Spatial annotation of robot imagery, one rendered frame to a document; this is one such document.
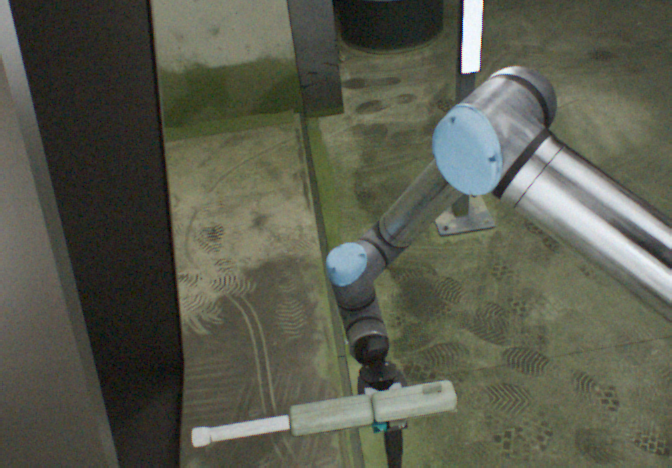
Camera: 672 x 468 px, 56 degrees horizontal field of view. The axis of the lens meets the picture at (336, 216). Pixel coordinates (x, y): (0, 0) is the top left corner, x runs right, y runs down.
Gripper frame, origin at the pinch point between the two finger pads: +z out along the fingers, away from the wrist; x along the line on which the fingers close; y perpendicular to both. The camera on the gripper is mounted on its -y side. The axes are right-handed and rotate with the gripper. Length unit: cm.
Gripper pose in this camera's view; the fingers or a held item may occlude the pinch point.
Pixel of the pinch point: (391, 419)
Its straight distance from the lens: 123.7
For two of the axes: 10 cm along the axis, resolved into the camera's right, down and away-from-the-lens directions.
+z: 1.5, 5.5, -8.2
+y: 0.6, 8.2, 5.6
